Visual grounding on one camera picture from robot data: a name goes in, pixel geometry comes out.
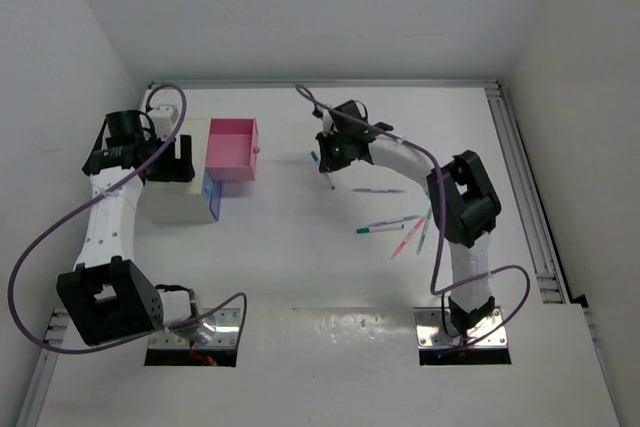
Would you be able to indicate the blue transparent drawer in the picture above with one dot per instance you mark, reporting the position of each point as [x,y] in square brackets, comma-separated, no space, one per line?
[214,194]

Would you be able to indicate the aluminium frame rail back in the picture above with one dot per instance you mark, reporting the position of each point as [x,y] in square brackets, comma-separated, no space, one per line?
[328,83]

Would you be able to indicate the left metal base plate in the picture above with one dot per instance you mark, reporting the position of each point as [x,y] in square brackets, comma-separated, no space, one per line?
[219,331]

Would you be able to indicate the white drawer cabinet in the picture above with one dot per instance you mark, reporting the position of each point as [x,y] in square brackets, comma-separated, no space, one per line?
[183,203]

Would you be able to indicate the green gel pen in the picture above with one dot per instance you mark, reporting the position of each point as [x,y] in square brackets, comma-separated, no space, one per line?
[424,231]

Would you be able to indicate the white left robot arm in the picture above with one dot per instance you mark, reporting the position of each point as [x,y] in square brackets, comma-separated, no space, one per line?
[106,294]

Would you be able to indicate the pink drawer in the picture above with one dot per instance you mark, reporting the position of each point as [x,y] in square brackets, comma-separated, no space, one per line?
[232,150]

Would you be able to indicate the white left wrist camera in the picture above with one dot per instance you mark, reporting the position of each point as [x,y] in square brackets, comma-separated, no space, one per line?
[164,118]

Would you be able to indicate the aluminium frame rail right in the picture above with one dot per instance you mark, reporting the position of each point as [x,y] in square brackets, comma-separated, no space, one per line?
[548,271]

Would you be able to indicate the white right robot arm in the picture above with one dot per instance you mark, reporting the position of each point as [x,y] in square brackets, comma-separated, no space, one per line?
[463,200]

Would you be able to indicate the light blue capped marker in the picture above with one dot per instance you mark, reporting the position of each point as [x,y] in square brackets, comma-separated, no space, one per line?
[325,175]

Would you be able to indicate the dark blue gel pen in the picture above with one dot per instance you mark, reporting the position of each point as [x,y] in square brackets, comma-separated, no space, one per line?
[378,190]

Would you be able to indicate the pink gel pen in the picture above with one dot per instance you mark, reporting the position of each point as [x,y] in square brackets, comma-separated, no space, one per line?
[408,237]

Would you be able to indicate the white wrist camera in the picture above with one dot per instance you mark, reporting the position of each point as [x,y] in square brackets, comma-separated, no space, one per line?
[327,123]
[164,118]

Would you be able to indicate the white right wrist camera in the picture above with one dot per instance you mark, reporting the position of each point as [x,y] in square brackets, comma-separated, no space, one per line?
[327,123]

